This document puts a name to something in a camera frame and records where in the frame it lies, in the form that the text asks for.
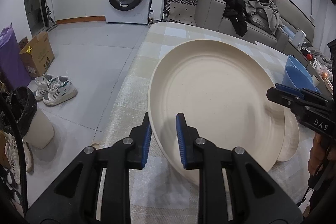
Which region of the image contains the blue bowl front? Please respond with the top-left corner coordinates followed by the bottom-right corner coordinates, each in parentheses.
top-left (282, 65), bottom-right (320, 93)

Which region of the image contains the blue bowl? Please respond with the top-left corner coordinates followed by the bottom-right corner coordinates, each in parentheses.
top-left (282, 65), bottom-right (320, 93)
top-left (285, 55), bottom-right (311, 78)

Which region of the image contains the cream plate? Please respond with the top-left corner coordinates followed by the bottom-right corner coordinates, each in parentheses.
top-left (277, 108), bottom-right (299, 162)
top-left (147, 39), bottom-right (285, 184)

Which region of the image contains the blue bowl back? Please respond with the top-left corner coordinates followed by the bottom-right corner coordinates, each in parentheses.
top-left (285, 55), bottom-right (311, 78)

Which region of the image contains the person's right hand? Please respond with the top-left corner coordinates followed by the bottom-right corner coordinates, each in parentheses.
top-left (307, 133), bottom-right (326, 176)

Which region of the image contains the red apple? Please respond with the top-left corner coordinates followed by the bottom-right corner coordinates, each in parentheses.
top-left (306, 53), bottom-right (313, 61)

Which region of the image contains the checked beige tablecloth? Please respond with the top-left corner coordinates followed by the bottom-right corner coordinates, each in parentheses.
top-left (101, 22), bottom-right (314, 223)

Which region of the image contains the grey sofa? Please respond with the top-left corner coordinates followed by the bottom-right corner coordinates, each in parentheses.
top-left (194, 0), bottom-right (315, 52)

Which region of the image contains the grey clothes pile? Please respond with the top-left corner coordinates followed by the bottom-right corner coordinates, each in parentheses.
top-left (245, 0), bottom-right (282, 35)

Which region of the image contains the white sneaker right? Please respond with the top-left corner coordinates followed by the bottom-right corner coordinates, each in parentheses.
top-left (43, 76), bottom-right (77, 106)

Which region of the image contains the white sneaker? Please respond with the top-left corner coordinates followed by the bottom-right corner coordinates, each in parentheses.
top-left (43, 76), bottom-right (77, 106)
top-left (34, 73), bottom-right (54, 101)

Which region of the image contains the black jacket on sofa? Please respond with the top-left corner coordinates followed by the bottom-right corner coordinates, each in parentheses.
top-left (222, 0), bottom-right (248, 37)

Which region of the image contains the white sneaker left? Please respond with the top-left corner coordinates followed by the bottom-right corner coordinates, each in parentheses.
top-left (34, 73), bottom-right (54, 101)

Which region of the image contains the purple bag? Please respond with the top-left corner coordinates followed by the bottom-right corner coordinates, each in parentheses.
top-left (1, 24), bottom-right (31, 89)

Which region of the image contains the cardboard box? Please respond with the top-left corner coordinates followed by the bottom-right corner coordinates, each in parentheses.
top-left (18, 32), bottom-right (55, 79)

